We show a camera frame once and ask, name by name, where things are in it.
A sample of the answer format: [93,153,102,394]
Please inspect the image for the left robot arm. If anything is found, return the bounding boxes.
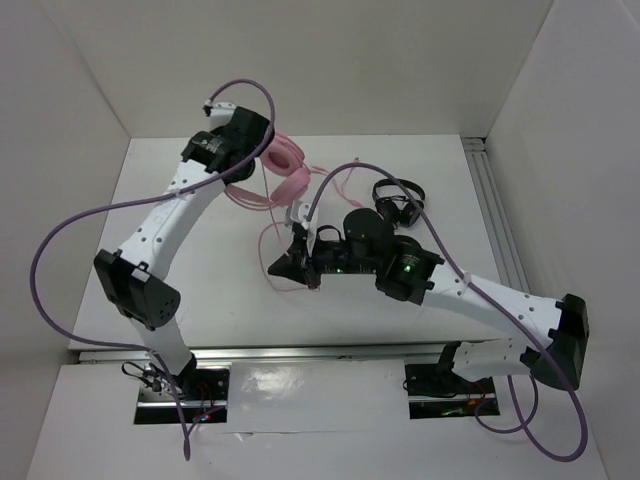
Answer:
[94,107,274,399]

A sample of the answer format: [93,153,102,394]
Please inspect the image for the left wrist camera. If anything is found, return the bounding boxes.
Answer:
[202,100,237,129]

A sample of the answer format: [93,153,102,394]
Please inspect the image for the pink gaming headphones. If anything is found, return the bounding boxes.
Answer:
[224,133,311,211]

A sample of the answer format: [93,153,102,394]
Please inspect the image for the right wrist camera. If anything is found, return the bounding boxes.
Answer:
[284,200,316,230]

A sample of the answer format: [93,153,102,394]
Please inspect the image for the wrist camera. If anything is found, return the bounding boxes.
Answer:
[284,200,316,230]
[202,100,237,129]

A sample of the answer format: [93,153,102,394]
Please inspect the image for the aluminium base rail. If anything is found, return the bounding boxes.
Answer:
[74,340,451,372]

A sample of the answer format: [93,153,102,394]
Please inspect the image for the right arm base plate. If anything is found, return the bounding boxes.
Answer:
[402,364,500,420]

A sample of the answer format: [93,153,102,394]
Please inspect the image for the aluminium side rail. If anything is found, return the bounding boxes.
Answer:
[461,137,530,293]

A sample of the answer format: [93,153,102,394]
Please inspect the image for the black headphones far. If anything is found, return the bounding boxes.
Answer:
[372,179,426,229]

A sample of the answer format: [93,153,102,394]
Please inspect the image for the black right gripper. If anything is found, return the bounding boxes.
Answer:
[267,230,378,289]

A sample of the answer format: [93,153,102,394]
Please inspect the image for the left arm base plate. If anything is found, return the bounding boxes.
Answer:
[121,361,230,425]

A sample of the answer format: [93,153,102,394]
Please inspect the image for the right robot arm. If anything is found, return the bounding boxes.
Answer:
[267,208,589,392]

